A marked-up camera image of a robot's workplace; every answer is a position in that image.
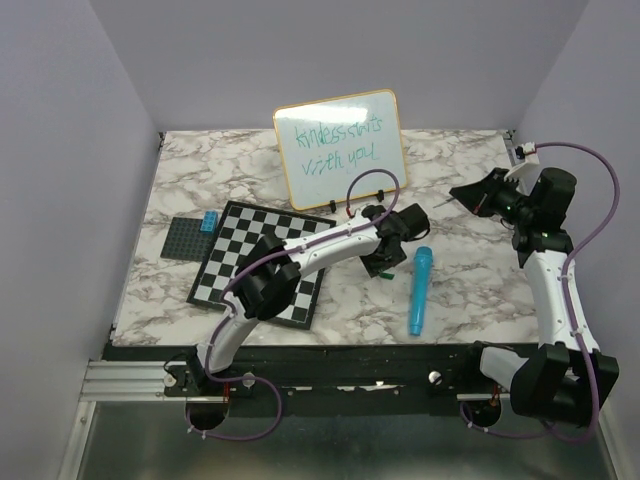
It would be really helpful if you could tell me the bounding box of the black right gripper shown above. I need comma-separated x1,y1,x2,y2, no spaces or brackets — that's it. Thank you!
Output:
451,167,536,226

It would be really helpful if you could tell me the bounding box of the white green whiteboard marker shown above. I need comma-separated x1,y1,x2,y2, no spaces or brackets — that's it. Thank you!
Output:
433,198,455,209

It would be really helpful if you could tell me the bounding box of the yellow framed whiteboard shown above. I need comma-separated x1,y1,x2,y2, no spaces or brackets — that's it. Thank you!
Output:
273,89,408,211

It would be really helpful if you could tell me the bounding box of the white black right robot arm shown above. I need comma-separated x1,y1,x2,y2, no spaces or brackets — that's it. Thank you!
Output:
450,167,619,427

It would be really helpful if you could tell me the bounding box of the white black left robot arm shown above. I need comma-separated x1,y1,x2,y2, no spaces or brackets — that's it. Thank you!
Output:
187,202,430,395

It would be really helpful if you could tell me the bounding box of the black whiteboard stand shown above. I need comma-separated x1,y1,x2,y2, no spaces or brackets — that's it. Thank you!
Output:
327,189,386,213

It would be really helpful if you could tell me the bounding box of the blue toy microphone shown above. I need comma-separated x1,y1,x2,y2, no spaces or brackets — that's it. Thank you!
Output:
408,246,433,337

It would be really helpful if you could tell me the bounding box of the black white chessboard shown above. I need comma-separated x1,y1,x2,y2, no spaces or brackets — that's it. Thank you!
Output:
187,201,336,330

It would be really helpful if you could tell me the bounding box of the blue lego brick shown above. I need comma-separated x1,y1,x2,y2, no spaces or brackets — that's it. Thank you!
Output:
199,210,218,234

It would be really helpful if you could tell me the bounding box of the dark grey lego baseplate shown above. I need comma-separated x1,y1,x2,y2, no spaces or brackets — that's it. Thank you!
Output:
160,217,214,262

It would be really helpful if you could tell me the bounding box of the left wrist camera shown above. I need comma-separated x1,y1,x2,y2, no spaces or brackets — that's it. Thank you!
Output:
362,204,386,219

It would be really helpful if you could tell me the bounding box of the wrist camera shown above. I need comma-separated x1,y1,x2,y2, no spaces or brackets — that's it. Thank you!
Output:
504,142,540,181
362,204,386,219

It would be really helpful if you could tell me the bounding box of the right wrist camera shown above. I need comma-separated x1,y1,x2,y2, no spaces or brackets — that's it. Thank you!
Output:
504,142,540,181

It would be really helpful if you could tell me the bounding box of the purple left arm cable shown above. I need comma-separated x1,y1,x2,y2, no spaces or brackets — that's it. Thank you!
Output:
203,169,401,376

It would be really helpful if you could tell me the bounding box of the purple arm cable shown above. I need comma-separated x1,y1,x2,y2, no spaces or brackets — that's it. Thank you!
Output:
203,169,401,376
532,142,621,444

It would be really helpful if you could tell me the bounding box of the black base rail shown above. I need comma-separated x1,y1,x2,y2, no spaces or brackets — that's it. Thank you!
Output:
164,345,508,425

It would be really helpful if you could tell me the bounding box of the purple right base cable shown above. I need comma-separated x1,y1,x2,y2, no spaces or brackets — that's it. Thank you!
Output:
459,399,551,438

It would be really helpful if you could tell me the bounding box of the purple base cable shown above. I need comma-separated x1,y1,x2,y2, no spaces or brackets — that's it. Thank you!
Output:
185,374,283,441
459,399,551,438

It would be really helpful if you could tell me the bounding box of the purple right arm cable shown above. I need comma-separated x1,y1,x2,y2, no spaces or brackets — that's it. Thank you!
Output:
532,142,621,444

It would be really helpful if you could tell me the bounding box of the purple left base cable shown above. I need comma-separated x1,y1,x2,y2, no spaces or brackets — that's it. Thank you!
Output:
185,374,283,441

